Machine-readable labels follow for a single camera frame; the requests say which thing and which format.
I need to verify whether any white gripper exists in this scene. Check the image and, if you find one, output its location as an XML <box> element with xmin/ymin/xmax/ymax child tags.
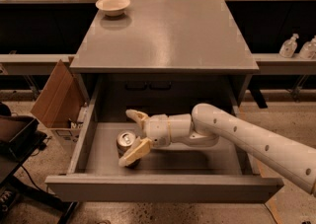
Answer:
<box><xmin>118</xmin><ymin>110</ymin><xmax>171</xmax><ymax>167</ymax></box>

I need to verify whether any orange soda can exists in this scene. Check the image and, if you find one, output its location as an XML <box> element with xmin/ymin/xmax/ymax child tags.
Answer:
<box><xmin>117</xmin><ymin>130</ymin><xmax>136</xmax><ymax>158</ymax></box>

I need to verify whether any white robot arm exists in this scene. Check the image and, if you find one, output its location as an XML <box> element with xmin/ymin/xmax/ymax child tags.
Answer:
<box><xmin>118</xmin><ymin>104</ymin><xmax>316</xmax><ymax>194</ymax></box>

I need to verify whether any open grey top drawer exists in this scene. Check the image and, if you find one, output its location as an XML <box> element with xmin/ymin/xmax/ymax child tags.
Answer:
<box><xmin>46</xmin><ymin>75</ymin><xmax>283</xmax><ymax>203</ymax></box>

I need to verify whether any brown cardboard box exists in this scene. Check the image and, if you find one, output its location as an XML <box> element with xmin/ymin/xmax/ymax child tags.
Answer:
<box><xmin>31</xmin><ymin>60</ymin><xmax>88</xmax><ymax>156</ymax></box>

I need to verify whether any grey metal cabinet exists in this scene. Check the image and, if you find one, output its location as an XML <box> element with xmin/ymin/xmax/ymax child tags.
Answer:
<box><xmin>71</xmin><ymin>0</ymin><xmax>259</xmax><ymax>122</ymax></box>

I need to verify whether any black tray on cart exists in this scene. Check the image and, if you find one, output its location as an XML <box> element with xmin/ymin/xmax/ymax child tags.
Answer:
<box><xmin>0</xmin><ymin>115</ymin><xmax>39</xmax><ymax>156</ymax></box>

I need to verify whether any white ceramic bowl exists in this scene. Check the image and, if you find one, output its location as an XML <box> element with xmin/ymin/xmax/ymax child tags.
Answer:
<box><xmin>96</xmin><ymin>0</ymin><xmax>130</xmax><ymax>17</ymax></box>

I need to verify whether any clear sanitizer bottle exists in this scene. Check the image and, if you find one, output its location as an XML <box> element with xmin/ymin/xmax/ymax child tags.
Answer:
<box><xmin>299</xmin><ymin>36</ymin><xmax>316</xmax><ymax>60</ymax></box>
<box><xmin>279</xmin><ymin>34</ymin><xmax>299</xmax><ymax>58</ymax></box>

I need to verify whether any black cart frame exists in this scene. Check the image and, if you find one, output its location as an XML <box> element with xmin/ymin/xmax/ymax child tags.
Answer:
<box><xmin>0</xmin><ymin>130</ymin><xmax>79</xmax><ymax>224</ymax></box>

